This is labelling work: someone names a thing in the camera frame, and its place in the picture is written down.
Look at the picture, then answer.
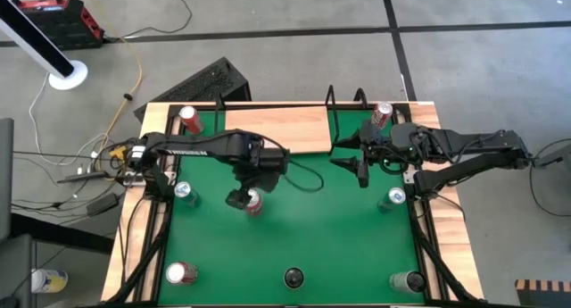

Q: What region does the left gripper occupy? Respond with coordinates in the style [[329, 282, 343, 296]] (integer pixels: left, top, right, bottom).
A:
[[225, 164, 290, 211]]

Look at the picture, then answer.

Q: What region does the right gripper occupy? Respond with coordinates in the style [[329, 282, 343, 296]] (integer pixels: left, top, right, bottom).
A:
[[329, 120, 405, 189]]

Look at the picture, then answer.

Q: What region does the red Fanta can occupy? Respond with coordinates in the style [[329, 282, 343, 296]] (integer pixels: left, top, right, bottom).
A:
[[244, 187, 265, 219], [178, 104, 205, 136]]

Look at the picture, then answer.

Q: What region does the red Coca-Cola can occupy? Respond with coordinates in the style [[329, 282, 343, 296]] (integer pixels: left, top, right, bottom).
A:
[[164, 261, 200, 286], [369, 101, 394, 130]]

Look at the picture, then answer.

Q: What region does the blue Red Bull can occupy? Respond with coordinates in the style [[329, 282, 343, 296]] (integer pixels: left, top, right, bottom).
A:
[[172, 180, 203, 209], [377, 186, 408, 213]]

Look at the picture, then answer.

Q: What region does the white Celsius can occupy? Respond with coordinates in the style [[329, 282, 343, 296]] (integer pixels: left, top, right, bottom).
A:
[[283, 266, 305, 290], [388, 270, 427, 295]]

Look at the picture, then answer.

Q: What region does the green table mat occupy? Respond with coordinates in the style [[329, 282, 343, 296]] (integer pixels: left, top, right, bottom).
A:
[[156, 109, 426, 305]]

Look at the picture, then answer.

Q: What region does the black perforated computer case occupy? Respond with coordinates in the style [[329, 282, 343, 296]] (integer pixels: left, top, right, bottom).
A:
[[133, 56, 252, 121]]

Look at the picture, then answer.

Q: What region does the black power adapter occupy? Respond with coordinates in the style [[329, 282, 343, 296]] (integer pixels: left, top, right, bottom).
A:
[[87, 192, 120, 218]]

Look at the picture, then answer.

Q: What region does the black power strip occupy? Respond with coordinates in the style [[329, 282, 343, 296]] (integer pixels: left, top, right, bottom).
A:
[[56, 170, 108, 185]]

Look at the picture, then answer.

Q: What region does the grey floor stand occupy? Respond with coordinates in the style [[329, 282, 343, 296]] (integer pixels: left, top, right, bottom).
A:
[[530, 143, 571, 170]]

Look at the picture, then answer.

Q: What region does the white and yellow container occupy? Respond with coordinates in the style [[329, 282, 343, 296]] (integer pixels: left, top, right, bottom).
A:
[[29, 267, 70, 295]]

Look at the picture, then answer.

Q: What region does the orange black striped box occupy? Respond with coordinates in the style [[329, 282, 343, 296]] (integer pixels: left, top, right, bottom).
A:
[[514, 279, 571, 308]]

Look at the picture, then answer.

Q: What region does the grey furniture panel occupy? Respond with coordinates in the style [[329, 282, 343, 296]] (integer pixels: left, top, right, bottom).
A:
[[0, 117, 37, 308]]

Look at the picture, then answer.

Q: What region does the red and black tool case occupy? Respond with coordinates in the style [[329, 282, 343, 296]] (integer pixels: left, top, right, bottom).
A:
[[9, 0, 106, 51]]

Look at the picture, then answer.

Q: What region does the white and black floor stand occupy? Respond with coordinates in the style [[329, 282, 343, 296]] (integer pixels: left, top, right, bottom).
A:
[[0, 0, 89, 91]]

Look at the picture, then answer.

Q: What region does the black curved handle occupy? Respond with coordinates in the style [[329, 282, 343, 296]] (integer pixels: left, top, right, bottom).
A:
[[353, 87, 369, 109]]

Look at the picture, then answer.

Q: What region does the black aluminium table frame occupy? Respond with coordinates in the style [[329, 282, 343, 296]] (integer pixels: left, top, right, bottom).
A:
[[106, 101, 481, 308]]

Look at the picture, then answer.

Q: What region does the yellow cable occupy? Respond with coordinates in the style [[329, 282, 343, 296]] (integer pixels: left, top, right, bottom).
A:
[[79, 0, 144, 160]]

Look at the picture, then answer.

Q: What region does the black floor cable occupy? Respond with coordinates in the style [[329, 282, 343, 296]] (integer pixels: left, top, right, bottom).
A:
[[104, 0, 194, 44]]

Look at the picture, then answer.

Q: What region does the white cable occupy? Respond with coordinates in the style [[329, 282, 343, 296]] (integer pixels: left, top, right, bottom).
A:
[[27, 73, 111, 166]]

